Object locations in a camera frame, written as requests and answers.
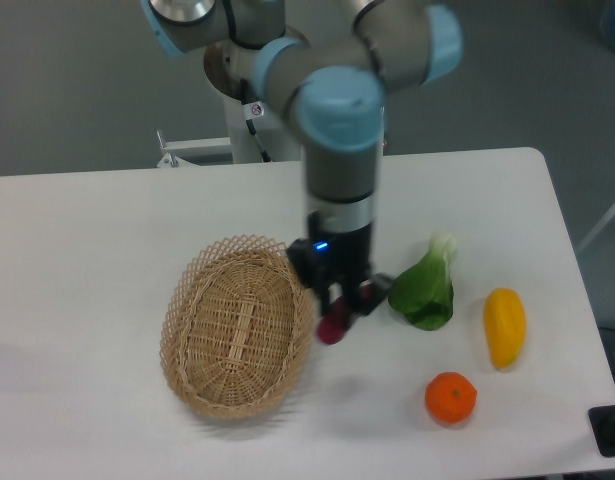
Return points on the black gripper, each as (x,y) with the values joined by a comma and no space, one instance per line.
(328,257)

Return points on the purple sweet potato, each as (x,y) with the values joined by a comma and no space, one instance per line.
(335,324)

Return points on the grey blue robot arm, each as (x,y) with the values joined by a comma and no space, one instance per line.
(331,99)

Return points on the woven wicker basket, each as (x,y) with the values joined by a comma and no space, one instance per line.
(238,329)

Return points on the green bok choy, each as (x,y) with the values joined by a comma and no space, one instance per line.
(423,294)

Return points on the orange tangerine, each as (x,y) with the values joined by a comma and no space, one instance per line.
(450,397)

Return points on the yellow mango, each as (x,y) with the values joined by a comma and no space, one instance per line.
(505,324)

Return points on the white furniture leg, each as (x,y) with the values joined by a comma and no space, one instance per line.
(597,229)

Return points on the black box at table edge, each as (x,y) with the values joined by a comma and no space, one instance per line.
(602,420)

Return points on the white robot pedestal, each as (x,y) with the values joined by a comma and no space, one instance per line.
(256,134)

